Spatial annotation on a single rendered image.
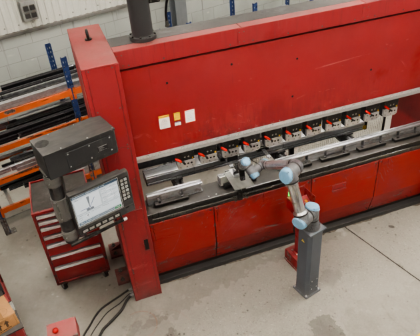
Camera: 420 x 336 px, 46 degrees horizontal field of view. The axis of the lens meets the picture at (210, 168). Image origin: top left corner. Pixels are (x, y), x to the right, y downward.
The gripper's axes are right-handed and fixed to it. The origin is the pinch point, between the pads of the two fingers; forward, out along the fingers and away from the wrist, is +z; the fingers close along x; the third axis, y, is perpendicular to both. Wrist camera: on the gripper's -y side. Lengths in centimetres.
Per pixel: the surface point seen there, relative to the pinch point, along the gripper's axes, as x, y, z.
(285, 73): -47, 59, -60
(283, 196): -42, -27, 22
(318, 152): -83, 2, 7
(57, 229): 160, 0, 32
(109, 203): 114, -8, -58
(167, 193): 63, 1, 8
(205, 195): 31.4, -9.1, 9.8
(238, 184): 4.4, -10.1, -7.6
